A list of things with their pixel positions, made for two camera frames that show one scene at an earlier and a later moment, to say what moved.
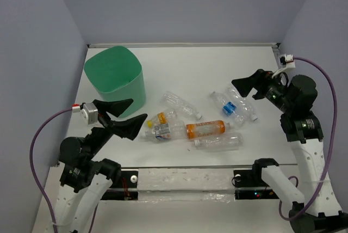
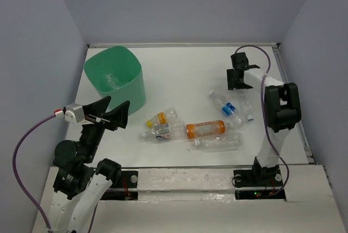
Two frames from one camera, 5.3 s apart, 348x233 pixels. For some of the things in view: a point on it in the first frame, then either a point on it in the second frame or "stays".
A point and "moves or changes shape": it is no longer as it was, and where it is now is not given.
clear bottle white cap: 239,106 moves or changes shape
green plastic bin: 115,73 stays
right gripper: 259,80 -> 232,83
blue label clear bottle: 229,110 stays
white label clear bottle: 173,131 stays
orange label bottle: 206,128 stays
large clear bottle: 220,142 stays
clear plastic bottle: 171,100 -> 113,81
